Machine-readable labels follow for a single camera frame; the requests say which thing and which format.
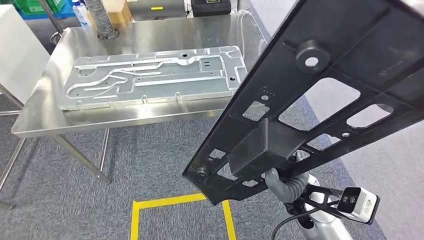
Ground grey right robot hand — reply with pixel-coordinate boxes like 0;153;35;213
264;167;293;203

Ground black plastic bracket part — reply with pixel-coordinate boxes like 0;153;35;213
182;0;424;207

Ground stainless steel workbench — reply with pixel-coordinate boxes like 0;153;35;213
0;13;268;210

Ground grey stamped metal plate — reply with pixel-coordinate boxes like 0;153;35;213
57;45;249;112

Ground black carry case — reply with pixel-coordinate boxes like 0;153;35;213
191;0;232;18

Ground grey metal case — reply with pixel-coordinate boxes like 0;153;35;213
126;0;187;22

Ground cardboard box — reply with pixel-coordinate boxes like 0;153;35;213
86;0;133;28

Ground white pump bottle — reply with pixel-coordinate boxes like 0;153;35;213
71;0;93;28

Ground blue plastic crate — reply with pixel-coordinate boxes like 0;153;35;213
15;0;76;20

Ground white cabinet panel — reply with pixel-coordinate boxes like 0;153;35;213
0;4;51;105

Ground green plastic crate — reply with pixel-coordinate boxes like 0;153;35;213
13;0;66;15

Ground black camera cable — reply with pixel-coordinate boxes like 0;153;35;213
270;208;312;240

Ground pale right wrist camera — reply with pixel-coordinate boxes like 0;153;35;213
336;187;381;225

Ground grey corrugated hose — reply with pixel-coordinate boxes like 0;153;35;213
84;0;120;41

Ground silver stanchion post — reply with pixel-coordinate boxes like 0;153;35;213
37;0;66;46

